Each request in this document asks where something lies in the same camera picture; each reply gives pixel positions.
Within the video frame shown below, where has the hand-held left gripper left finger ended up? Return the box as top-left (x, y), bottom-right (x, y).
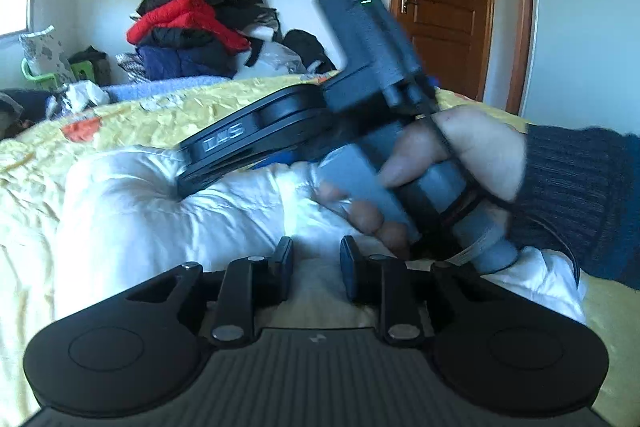
top-left (122, 236), bottom-right (296, 344)

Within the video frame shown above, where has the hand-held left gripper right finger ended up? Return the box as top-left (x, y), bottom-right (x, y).
top-left (339, 235), bottom-right (508, 344)

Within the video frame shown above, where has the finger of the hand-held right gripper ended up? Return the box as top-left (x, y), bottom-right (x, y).
top-left (177, 156), bottom-right (313, 198)

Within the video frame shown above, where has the white garment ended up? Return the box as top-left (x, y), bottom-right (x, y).
top-left (52, 146), bottom-right (589, 329)

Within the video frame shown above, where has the person's right forearm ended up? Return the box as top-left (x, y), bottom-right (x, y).
top-left (509, 124), bottom-right (640, 294)

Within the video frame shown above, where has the person's right hand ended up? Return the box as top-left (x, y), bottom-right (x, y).
top-left (317, 106), bottom-right (530, 257)

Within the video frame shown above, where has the black garment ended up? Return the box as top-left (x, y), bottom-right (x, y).
top-left (282, 29), bottom-right (337, 75)

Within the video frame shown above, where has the wooden door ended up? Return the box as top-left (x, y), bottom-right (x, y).
top-left (400, 0), bottom-right (496, 102)

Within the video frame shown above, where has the white plastic bag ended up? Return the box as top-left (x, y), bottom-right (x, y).
top-left (245, 41), bottom-right (307, 78)

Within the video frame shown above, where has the light blue cloth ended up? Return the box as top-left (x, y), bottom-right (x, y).
top-left (105, 74), bottom-right (241, 104)

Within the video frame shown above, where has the navy quilted jacket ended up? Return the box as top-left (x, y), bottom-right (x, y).
top-left (136, 42), bottom-right (240, 80)

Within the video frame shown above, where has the grey white patterned cloth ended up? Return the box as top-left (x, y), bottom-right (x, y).
top-left (116, 52), bottom-right (151, 82)

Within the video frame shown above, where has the red garment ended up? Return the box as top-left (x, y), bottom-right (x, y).
top-left (126, 0), bottom-right (252, 52)

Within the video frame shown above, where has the crumpled white grey cloth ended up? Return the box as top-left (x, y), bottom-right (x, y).
top-left (55, 79), bottom-right (111, 114)

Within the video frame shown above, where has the yellow floral blanket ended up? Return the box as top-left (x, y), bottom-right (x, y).
top-left (0, 74), bottom-right (640, 427)

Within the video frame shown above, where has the patterned pillow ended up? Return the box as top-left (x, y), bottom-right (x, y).
top-left (19, 26), bottom-right (76, 82)

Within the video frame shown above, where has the window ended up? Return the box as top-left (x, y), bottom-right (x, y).
top-left (0, 0), bottom-right (34, 40)

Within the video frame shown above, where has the wooden door frame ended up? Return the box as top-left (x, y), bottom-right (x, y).
top-left (391, 0), bottom-right (537, 116)

